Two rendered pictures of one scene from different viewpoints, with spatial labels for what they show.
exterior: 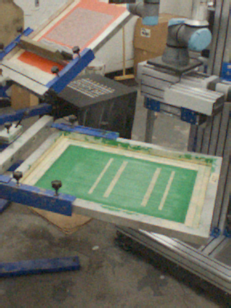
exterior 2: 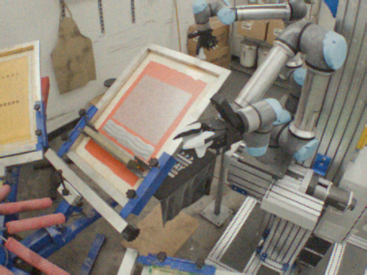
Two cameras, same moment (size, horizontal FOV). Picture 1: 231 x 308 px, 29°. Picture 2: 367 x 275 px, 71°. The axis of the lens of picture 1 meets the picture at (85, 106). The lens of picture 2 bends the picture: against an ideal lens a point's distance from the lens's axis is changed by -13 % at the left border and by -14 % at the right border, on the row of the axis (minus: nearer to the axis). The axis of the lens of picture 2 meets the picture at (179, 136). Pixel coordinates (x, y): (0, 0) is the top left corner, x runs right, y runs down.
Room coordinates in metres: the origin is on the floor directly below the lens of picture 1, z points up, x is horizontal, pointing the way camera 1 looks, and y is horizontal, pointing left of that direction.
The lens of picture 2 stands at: (1.36, 0.06, 2.15)
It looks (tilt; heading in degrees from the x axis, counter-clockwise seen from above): 39 degrees down; 353
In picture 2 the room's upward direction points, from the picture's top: straight up
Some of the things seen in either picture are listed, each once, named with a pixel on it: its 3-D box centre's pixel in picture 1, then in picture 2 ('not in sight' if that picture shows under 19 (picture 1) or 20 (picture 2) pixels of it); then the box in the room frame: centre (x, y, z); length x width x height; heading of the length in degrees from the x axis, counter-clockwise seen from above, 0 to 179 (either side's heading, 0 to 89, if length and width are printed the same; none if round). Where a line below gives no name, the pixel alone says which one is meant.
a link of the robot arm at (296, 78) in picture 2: not in sight; (301, 82); (2.67, -0.80, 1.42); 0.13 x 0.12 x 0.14; 178
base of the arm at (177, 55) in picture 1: (176, 52); (270, 146); (2.29, -0.47, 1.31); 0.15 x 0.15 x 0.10
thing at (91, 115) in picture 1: (103, 120); (185, 191); (2.52, -0.12, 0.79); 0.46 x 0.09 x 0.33; 130
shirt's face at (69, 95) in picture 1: (87, 88); (164, 158); (2.66, 0.00, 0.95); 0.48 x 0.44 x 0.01; 130
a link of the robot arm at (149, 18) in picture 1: (148, 12); (254, 135); (2.08, -0.28, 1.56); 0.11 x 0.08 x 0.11; 25
